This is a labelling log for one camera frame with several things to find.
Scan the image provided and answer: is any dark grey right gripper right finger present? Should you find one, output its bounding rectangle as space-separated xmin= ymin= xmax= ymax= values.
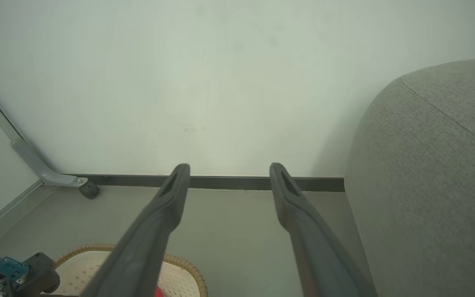
xmin=269 ymin=163 xmax=379 ymax=297

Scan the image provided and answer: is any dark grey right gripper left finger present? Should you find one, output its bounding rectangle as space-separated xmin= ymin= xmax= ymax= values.
xmin=80 ymin=163 xmax=191 ymax=297

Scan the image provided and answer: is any grey fabric sofa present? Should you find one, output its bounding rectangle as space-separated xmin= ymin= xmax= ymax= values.
xmin=344 ymin=56 xmax=475 ymax=297

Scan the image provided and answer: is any cream perforated laundry basket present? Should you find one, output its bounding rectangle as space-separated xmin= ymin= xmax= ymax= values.
xmin=52 ymin=243 xmax=209 ymax=297

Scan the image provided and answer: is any black caster wheel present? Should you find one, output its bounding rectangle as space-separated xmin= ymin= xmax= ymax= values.
xmin=79 ymin=181 xmax=101 ymax=200

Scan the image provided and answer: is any dark grey baseboard strip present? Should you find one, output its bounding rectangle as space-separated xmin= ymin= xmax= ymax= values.
xmin=66 ymin=174 xmax=345 ymax=193

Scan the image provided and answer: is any grey metal stand leg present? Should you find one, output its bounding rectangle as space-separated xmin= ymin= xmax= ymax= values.
xmin=0 ymin=74 xmax=89 ymax=189

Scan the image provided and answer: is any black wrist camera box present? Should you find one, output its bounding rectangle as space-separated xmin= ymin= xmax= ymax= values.
xmin=0 ymin=252 xmax=61 ymax=297

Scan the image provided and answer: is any blue cable connector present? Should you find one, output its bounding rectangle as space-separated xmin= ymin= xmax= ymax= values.
xmin=0 ymin=241 xmax=30 ymax=286

